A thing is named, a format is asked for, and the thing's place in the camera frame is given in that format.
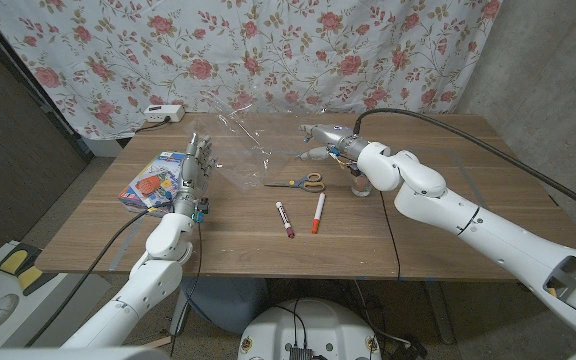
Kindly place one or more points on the white marker dark red cap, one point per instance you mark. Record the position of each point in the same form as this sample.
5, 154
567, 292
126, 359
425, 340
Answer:
284, 219

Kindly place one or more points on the light wooden strip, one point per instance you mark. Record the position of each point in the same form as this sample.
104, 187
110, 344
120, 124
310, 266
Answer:
158, 342

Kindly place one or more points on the clear tape strip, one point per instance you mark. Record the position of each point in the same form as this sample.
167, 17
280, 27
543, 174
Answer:
116, 264

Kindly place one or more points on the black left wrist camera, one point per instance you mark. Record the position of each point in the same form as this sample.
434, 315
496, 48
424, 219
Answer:
202, 206

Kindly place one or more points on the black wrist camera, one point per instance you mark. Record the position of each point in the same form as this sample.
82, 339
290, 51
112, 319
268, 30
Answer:
340, 159
202, 206

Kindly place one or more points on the yellow and black floor object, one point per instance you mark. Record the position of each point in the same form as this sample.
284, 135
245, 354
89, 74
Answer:
15, 260

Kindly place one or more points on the dark perforated wall panel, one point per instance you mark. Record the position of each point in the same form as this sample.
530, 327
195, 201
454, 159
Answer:
8, 150

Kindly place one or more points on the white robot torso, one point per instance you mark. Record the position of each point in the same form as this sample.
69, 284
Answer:
313, 325

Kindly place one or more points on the grey table leg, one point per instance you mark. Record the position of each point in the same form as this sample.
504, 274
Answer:
438, 310
180, 315

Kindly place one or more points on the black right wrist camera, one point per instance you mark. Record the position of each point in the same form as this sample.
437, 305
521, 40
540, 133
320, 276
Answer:
340, 159

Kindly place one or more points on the white marker orange cap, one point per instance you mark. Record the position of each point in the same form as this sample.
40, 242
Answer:
318, 212

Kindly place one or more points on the grey and orange scissors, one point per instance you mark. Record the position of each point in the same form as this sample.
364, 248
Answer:
293, 183

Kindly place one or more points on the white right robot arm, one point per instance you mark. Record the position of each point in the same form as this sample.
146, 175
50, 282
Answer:
468, 220

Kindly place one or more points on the clear drinking glass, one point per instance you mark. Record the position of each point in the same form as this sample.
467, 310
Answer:
361, 186

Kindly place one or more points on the floral print curtain backdrop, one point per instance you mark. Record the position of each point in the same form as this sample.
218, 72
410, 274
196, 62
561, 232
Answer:
268, 50

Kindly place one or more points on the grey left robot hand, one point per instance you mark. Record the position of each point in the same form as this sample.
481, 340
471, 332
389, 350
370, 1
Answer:
193, 170

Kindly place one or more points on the white power strip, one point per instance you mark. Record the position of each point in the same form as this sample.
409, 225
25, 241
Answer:
163, 114

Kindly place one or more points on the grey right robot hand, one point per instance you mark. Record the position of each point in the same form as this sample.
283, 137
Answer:
335, 137

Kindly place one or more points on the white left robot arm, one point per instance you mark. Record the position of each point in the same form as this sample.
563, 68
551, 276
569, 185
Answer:
163, 240

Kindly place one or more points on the black plug on floor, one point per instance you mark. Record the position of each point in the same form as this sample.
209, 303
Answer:
410, 350

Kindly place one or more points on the colourful printed package box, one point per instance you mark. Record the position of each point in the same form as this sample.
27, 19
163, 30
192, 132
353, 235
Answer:
150, 182

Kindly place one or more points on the clear plastic bag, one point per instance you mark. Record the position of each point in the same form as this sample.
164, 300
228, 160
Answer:
248, 160

